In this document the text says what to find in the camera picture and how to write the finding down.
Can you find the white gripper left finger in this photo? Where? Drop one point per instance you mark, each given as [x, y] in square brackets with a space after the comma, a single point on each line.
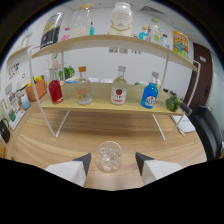
[71, 171]

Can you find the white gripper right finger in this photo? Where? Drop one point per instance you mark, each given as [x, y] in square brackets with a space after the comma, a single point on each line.
[156, 170]

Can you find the blue liquid bottle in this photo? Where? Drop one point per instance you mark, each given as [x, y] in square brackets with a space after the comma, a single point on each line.
[149, 96]

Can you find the clear bottle orange cap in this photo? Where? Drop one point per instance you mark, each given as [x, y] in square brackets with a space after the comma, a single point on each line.
[84, 91]

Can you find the clear bottle wooden lid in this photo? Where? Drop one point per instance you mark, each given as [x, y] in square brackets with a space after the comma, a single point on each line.
[81, 23]

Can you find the white milk bottle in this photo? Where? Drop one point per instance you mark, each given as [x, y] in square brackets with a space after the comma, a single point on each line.
[120, 20]

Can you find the glass cup with ice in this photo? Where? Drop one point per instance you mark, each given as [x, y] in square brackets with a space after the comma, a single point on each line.
[109, 158]

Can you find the blue and white cup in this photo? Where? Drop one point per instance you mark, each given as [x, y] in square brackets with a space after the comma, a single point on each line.
[25, 102]

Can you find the black chair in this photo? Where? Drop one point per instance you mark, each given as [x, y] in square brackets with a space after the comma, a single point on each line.
[208, 130]

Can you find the jar of green limes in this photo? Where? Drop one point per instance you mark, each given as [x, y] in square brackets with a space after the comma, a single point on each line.
[173, 102]

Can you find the white tray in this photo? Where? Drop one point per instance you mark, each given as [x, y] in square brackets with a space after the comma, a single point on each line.
[16, 120]

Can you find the red liquid bottle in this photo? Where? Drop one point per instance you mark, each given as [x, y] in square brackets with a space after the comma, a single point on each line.
[55, 91]

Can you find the orange storage basket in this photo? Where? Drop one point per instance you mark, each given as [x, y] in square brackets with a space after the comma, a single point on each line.
[36, 90]

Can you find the green potted plant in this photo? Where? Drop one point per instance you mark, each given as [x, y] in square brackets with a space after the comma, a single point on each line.
[68, 72]

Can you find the brown door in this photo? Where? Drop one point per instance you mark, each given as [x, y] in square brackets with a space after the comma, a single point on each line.
[200, 76]

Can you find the yellow snack packet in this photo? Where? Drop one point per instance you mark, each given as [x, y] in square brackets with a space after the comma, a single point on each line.
[180, 44]

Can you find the wooden two-tier shelf rack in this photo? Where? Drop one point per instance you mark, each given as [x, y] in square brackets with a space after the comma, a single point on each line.
[106, 42]

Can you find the small blue bottle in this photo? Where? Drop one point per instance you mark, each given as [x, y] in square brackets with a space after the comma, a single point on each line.
[143, 34]

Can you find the black snack bag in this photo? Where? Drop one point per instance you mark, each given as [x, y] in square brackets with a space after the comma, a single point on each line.
[51, 31]

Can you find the small teal bottle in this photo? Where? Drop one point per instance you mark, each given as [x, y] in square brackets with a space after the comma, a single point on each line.
[91, 30]

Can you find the wooden wall shelf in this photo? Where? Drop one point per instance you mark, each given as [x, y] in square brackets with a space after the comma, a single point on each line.
[20, 50]

